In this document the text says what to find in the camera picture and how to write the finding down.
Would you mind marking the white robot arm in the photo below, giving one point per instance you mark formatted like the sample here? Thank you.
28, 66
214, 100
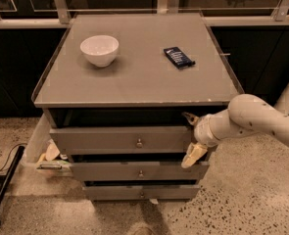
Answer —
245, 115

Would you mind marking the grey top drawer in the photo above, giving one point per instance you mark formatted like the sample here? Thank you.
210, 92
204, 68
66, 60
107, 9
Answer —
122, 140

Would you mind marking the grey drawer cabinet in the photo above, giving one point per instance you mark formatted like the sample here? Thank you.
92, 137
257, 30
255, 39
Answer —
140, 87

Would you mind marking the grey bottom drawer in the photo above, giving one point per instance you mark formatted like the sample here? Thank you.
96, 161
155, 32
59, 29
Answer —
141, 192

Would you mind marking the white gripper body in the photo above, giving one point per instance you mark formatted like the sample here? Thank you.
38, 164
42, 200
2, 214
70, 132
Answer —
203, 132

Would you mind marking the grey drawer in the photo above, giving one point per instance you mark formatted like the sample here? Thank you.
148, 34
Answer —
141, 192
122, 140
137, 171

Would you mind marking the grey middle drawer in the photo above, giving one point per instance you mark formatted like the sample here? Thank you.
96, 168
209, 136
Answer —
137, 171

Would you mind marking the clear plastic storage bin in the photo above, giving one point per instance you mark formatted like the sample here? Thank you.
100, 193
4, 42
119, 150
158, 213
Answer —
41, 153

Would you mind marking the black metal bar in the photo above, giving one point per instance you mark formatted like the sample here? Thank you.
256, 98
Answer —
3, 186

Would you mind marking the white ceramic bowl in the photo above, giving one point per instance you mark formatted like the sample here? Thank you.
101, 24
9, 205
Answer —
100, 50

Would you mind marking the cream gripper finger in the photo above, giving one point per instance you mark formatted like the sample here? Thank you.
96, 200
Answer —
194, 152
192, 119

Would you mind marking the dark blue snack packet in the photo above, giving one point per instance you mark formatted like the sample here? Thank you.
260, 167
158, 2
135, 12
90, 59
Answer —
178, 58

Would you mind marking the metal railing frame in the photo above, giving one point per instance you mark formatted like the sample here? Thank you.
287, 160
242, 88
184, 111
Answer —
61, 13

